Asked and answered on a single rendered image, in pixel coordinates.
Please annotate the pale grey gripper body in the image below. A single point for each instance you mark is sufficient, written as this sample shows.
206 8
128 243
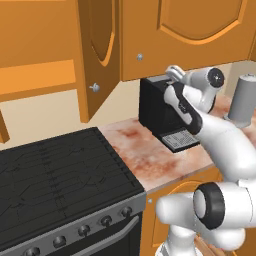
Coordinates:
174 72

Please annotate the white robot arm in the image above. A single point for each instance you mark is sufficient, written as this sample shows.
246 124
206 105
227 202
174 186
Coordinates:
226 146

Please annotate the closed orange cabinet door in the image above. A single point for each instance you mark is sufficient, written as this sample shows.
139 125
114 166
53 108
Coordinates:
186 53

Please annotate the silver cabinet door knob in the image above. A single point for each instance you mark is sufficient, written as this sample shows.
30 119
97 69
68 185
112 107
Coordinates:
140 57
94 87

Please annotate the open orange cabinet door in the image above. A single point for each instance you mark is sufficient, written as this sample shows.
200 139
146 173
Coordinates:
100 50

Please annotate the silver base cabinet knob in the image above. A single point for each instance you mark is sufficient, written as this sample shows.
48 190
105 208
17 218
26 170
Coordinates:
149 201

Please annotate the open orange cabinet with shelf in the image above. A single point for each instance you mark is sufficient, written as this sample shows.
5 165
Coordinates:
36 43

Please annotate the orange base cabinet door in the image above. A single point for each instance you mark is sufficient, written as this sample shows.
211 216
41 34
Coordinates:
150 233

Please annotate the orange cabinet door edge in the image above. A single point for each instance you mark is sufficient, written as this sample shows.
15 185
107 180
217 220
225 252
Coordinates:
3 128

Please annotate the black coffee machine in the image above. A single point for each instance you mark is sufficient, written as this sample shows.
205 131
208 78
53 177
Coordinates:
155 106

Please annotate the grey cylindrical canister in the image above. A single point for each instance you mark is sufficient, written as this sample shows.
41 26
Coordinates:
242 100

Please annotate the black stove knob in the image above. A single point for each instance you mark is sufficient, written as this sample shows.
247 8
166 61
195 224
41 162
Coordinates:
126 211
32 252
59 241
83 230
106 220

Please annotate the black stove with hob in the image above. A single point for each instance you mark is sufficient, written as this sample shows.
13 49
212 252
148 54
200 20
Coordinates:
63 180

